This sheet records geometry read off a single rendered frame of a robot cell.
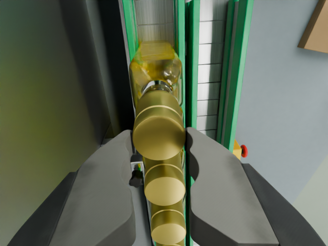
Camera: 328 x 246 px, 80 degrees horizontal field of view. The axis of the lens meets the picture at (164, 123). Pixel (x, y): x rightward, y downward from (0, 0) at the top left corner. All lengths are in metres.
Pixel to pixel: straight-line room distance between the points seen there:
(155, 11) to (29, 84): 0.25
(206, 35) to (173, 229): 0.33
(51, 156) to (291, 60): 0.59
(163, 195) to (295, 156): 0.70
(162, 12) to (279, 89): 0.41
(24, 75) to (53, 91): 0.05
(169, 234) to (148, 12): 0.34
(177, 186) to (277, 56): 0.51
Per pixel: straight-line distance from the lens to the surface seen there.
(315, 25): 0.63
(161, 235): 0.21
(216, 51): 0.42
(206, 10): 0.41
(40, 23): 0.26
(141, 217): 0.67
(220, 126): 0.45
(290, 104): 0.70
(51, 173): 0.24
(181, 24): 0.31
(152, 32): 0.40
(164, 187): 0.16
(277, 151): 0.78
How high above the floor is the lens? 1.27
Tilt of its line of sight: 61 degrees down
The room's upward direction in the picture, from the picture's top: 175 degrees clockwise
